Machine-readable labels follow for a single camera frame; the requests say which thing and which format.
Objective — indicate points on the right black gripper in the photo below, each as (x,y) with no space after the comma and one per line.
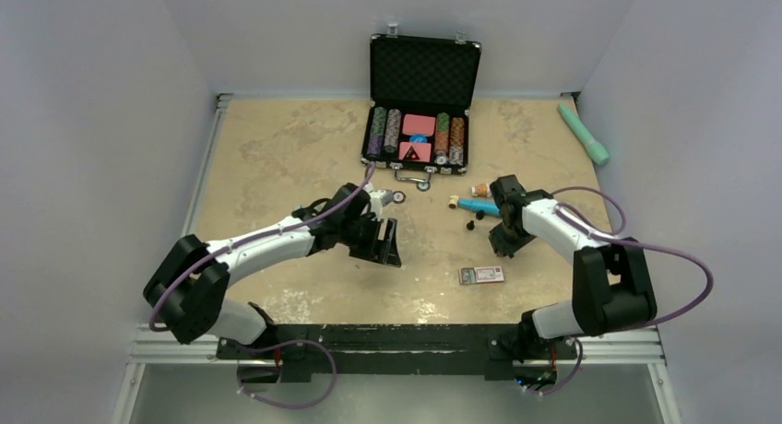
(503,247)

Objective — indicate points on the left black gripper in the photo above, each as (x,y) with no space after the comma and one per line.
(368,252)

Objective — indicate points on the red white staple box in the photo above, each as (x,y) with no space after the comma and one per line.
(481,275)

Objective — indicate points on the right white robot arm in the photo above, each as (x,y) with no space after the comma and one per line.
(611,285)

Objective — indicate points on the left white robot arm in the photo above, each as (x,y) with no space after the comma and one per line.
(188,291)

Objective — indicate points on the blue pen tool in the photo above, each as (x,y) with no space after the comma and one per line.
(488,207)

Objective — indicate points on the small colourful figurine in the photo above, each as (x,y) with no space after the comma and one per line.
(482,190)

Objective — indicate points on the pink card deck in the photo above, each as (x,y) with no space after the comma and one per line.
(414,124)
(415,151)

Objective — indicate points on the blue dealer button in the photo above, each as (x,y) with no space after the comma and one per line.
(418,138)

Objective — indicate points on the mint green cylinder tool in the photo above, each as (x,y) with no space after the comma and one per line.
(593,148)

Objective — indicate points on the black poker chip case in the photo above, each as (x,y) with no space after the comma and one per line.
(424,76)

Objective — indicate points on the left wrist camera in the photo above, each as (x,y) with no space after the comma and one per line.
(378,200)

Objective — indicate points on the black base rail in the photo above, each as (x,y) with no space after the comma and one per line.
(497,352)

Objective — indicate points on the aluminium frame rail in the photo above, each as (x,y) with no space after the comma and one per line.
(151,351)

